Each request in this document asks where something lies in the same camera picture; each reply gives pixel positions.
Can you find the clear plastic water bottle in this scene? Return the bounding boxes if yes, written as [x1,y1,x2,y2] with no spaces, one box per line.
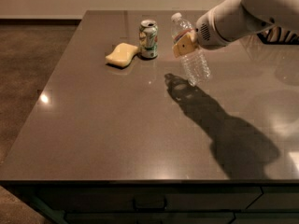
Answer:
[171,13,211,86]

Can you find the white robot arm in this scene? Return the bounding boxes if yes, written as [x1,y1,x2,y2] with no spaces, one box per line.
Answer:
[172,0,299,57]

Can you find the black wire napkin basket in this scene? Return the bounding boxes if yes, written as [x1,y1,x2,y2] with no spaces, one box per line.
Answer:
[258,27,299,45]

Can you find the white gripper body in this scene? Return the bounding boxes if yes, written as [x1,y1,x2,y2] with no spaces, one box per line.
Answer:
[195,8,230,50]

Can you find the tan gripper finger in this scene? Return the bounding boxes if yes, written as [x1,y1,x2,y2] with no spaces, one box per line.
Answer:
[172,31,198,58]

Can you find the green soda can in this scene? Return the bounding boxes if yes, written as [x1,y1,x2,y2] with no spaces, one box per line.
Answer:
[139,20,158,59]

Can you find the dark cabinet drawers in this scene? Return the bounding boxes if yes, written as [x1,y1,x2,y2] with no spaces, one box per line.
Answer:
[6,183,299,224]

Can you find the yellow sponge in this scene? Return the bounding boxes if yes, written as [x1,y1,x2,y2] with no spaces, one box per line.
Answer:
[106,43,138,68]

